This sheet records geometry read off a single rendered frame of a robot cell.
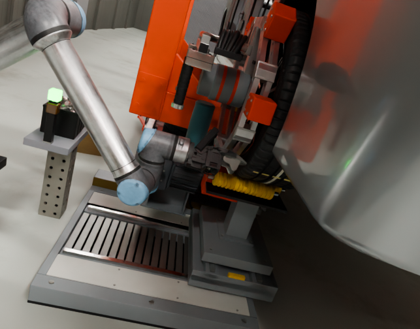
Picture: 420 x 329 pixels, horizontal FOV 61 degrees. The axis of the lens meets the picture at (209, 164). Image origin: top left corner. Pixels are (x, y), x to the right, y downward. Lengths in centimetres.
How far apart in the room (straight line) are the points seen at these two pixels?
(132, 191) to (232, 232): 64
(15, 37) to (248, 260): 115
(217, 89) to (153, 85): 57
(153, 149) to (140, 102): 71
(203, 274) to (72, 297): 48
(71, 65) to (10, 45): 28
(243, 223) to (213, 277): 27
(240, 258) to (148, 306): 41
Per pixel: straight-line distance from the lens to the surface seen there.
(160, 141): 118
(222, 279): 148
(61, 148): 148
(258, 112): 107
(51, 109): 145
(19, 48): 132
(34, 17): 113
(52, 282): 140
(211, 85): 134
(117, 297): 138
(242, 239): 161
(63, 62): 110
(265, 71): 115
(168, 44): 182
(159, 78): 184
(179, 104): 123
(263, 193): 141
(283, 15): 119
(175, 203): 201
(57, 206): 184
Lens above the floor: 102
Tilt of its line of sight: 20 degrees down
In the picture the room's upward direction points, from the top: 18 degrees clockwise
